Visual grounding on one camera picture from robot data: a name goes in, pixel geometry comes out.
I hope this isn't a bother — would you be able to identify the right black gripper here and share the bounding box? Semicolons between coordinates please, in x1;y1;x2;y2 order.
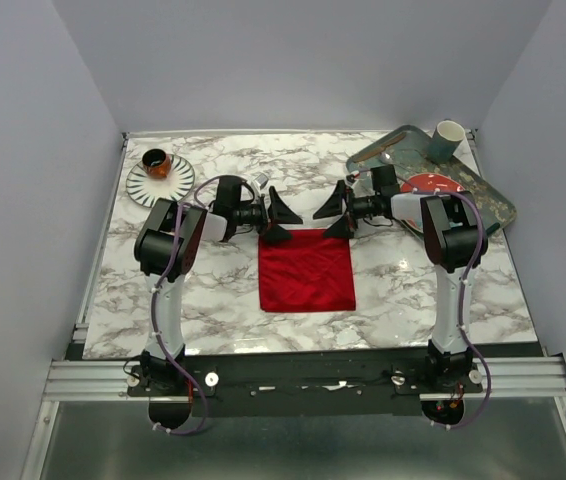
313;180;381;240

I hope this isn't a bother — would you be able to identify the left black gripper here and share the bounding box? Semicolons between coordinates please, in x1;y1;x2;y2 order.
232;187;301;243

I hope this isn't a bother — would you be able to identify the red cloth napkin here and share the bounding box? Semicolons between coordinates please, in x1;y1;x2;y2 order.
258;229;356;313

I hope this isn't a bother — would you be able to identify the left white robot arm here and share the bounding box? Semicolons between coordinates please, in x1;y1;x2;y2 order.
127;175;303;395

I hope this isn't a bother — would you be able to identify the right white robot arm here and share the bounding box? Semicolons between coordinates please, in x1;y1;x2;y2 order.
313;165;488;392

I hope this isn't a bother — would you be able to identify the silver spoon on tray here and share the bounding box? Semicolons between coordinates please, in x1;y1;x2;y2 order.
376;151;394;165

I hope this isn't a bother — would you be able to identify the green floral tray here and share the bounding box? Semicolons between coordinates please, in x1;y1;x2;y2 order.
346;125;516;235

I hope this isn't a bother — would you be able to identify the red blue patterned plate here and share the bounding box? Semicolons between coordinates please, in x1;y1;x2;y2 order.
392;173;465;235

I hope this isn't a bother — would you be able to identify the brown black teacup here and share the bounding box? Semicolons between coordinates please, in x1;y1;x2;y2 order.
141;148;172;179

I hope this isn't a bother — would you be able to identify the striped white saucer plate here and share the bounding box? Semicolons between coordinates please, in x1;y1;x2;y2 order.
126;155;195;208

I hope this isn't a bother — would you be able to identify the dark green white cup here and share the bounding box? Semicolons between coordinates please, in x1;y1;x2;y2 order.
427;119;466;164

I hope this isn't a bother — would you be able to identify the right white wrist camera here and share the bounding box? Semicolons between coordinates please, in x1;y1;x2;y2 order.
345;170;361;187

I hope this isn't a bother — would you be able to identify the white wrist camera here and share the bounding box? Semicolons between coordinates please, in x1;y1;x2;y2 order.
345;170;361;187
252;173;269;191

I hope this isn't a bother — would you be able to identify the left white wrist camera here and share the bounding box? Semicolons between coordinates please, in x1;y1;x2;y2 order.
252;173;269;191

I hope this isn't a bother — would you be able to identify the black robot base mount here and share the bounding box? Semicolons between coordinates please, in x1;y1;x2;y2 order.
124;347;490;434

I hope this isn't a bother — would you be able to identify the aluminium rail frame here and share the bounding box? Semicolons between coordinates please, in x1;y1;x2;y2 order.
23;342;566;479

